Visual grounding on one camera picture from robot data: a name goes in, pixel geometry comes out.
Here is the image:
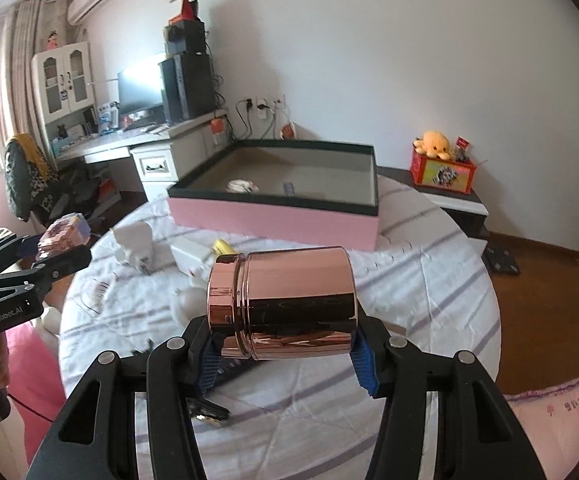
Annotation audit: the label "white wall sockets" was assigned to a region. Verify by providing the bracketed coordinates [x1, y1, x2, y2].
[237, 94, 288, 117]

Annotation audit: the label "pink patterned cube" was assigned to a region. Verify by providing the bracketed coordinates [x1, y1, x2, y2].
[37, 214, 92, 261]

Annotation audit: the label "yellow highlighter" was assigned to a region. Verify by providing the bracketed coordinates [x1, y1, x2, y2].
[213, 239, 244, 257]

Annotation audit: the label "rose gold metal jar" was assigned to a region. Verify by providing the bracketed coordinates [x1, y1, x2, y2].
[206, 246, 359, 361]

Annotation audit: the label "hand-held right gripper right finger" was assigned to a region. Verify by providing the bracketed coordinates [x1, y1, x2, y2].
[347, 310, 537, 480]

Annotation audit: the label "pink printed blanket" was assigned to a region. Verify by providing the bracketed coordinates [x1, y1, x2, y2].
[503, 364, 579, 480]

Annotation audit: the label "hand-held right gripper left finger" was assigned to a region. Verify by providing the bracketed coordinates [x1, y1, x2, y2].
[24, 316, 230, 480]

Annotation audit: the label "beige curtain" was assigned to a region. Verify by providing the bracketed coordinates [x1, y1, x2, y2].
[0, 0, 70, 161]

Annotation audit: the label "white desk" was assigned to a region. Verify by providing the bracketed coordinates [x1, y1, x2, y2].
[54, 109, 230, 202]

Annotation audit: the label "computer monitor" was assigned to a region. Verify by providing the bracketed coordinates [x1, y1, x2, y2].
[118, 62, 166, 119]

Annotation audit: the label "white and black nightstand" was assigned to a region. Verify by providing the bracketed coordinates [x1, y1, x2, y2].
[377, 165, 491, 241]

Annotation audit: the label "clear plastic piece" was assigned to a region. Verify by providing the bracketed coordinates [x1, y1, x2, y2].
[78, 279, 116, 313]

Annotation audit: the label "black floor scale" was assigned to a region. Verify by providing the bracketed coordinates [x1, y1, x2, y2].
[482, 245, 521, 276]

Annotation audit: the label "red printed box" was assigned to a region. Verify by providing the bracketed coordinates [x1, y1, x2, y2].
[410, 152, 476, 194]

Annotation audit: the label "stack of black boxes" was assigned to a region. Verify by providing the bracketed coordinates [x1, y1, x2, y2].
[163, 20, 208, 59]

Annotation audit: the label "chair with draped clothes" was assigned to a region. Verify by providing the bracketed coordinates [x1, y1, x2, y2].
[4, 132, 66, 222]

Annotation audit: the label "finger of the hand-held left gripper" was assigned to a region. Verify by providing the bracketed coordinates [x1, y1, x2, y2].
[0, 244, 93, 307]
[0, 234, 41, 282]

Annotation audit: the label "white power adapter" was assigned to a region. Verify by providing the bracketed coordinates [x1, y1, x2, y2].
[111, 220, 156, 276]

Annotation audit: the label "white hutch cabinet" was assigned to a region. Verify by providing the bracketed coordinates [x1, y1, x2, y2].
[30, 41, 96, 137]

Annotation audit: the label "red star ornament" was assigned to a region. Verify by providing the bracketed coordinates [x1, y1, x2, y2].
[167, 0, 203, 24]

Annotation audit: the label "pink bedsheet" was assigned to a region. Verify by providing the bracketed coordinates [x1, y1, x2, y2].
[4, 322, 66, 461]

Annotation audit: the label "pink box with green rim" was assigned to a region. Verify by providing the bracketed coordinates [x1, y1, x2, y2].
[167, 140, 380, 251]

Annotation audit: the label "black power cable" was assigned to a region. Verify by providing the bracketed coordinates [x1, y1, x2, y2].
[236, 100, 253, 142]

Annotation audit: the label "flat white charger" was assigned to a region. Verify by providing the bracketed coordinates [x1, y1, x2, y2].
[170, 239, 216, 277]

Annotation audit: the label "black speaker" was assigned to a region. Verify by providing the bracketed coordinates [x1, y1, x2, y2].
[158, 52, 217, 124]

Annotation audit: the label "yellow octopus plush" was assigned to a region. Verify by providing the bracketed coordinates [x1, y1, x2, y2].
[414, 131, 453, 162]

